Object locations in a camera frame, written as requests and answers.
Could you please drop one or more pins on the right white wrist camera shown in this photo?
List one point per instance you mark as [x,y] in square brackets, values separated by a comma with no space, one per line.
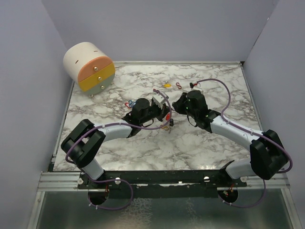
[195,86]

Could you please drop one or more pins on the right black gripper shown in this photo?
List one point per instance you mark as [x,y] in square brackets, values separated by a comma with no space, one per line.
[178,105]

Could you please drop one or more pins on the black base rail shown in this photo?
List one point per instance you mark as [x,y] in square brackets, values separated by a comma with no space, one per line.
[160,183]

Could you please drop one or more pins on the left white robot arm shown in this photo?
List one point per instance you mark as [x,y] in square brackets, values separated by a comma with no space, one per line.
[85,140]

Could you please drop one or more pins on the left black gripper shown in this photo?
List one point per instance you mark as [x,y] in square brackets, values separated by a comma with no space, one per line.
[162,112]

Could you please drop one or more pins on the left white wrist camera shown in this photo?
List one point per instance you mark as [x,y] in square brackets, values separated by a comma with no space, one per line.
[160,99]

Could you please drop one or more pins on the yellow tag key far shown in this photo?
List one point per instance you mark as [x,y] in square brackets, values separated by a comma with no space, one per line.
[167,85]

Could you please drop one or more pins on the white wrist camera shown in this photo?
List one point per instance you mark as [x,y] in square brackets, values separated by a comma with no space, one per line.
[160,99]
[195,86]

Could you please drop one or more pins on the round pastel drawer cabinet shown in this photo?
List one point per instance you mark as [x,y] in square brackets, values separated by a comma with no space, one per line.
[91,69]

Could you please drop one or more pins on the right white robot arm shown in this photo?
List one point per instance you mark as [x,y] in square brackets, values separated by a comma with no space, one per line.
[266,150]

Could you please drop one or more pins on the blue S carabiner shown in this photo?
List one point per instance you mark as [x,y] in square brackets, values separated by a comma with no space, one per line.
[130,103]

